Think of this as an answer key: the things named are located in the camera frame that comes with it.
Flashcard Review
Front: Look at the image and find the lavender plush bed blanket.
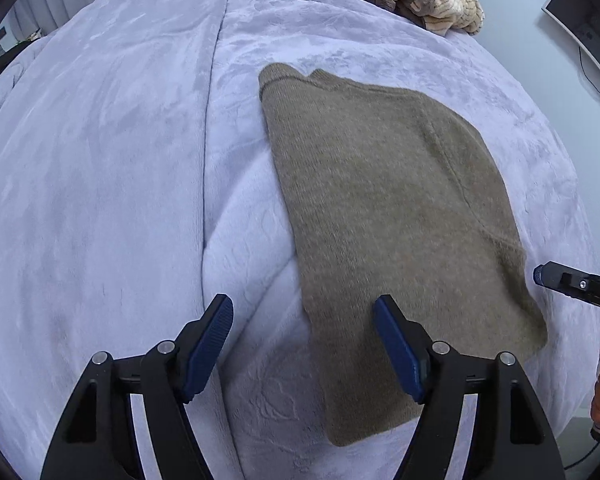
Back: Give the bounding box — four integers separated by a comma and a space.
0, 0, 596, 479

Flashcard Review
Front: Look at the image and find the olive knit sweater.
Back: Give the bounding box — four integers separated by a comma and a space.
259, 64, 547, 446

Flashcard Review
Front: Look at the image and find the black cable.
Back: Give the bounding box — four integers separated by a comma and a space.
578, 44, 600, 99

